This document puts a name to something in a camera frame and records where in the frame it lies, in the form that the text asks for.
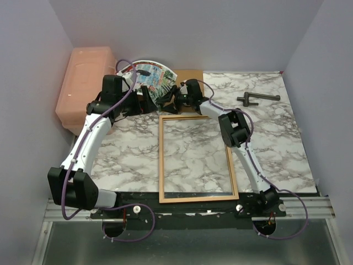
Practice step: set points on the brown wooden picture frame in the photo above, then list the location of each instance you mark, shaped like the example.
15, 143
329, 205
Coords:
232, 175

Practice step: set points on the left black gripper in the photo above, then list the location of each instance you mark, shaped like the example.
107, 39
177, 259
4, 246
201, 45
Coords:
147, 106

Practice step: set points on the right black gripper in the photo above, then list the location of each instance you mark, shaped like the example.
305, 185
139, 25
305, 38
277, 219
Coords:
172, 109

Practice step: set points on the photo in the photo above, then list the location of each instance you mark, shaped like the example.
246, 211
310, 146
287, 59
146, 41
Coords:
158, 78

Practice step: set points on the pink plastic storage box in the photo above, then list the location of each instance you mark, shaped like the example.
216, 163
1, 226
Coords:
82, 82

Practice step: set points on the brown frame backing board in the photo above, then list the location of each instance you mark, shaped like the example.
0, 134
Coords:
190, 78

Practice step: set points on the clear acrylic glass sheet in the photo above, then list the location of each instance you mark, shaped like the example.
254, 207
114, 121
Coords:
195, 159

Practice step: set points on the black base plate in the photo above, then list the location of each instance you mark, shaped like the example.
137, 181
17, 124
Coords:
144, 208

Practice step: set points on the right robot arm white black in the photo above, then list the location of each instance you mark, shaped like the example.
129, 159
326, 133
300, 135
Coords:
236, 128

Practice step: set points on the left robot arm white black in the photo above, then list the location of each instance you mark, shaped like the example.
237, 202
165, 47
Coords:
71, 184

